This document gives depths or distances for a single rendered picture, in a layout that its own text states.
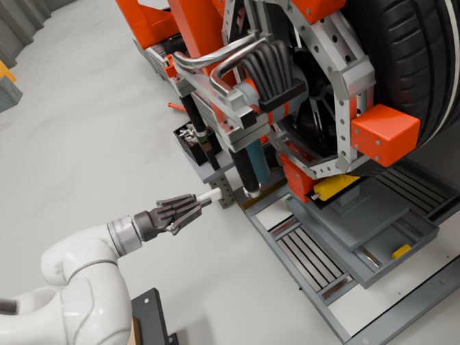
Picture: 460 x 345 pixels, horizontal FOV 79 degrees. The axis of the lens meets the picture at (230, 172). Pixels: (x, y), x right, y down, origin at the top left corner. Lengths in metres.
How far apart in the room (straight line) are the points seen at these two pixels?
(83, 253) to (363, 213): 1.00
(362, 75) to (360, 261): 0.82
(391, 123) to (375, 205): 0.73
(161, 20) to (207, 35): 1.96
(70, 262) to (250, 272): 0.92
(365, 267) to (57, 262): 1.01
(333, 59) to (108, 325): 0.61
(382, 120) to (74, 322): 0.66
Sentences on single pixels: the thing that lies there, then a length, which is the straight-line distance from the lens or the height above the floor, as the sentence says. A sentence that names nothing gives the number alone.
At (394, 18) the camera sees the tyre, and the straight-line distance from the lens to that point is 0.58.
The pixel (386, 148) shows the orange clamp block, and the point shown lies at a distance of 0.56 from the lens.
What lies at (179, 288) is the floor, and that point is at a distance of 1.53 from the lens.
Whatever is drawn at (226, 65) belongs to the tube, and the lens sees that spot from 0.64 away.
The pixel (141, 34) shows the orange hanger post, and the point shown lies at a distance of 2.99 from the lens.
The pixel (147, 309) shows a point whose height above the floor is 0.30.
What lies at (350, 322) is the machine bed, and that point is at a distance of 1.22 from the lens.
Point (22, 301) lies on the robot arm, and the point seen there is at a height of 0.63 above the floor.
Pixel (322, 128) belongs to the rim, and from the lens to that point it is 0.91.
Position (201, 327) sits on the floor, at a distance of 1.41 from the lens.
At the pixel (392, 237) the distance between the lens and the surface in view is 1.29.
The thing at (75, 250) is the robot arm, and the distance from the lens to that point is 0.70.
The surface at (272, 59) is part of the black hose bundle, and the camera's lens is 0.54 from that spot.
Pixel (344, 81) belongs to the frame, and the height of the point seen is 0.97.
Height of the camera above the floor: 1.25
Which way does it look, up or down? 42 degrees down
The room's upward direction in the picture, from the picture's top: 25 degrees counter-clockwise
